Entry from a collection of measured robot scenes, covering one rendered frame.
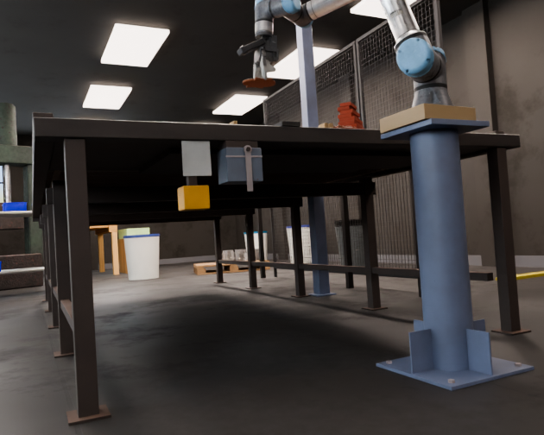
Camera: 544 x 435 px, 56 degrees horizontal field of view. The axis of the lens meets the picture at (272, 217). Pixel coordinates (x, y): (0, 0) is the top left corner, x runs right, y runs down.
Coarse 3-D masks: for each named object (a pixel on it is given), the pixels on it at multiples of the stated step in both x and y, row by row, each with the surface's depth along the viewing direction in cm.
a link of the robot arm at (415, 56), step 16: (384, 0) 178; (400, 0) 176; (400, 16) 175; (400, 32) 175; (416, 32) 172; (400, 48) 172; (416, 48) 169; (432, 48) 172; (400, 64) 173; (416, 64) 170; (432, 64) 171; (416, 80) 181
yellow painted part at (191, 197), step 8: (192, 176) 173; (192, 184) 173; (184, 192) 168; (192, 192) 169; (200, 192) 171; (208, 192) 172; (184, 200) 168; (192, 200) 169; (200, 200) 171; (208, 200) 172; (184, 208) 168; (192, 208) 169; (200, 208) 171; (208, 208) 172
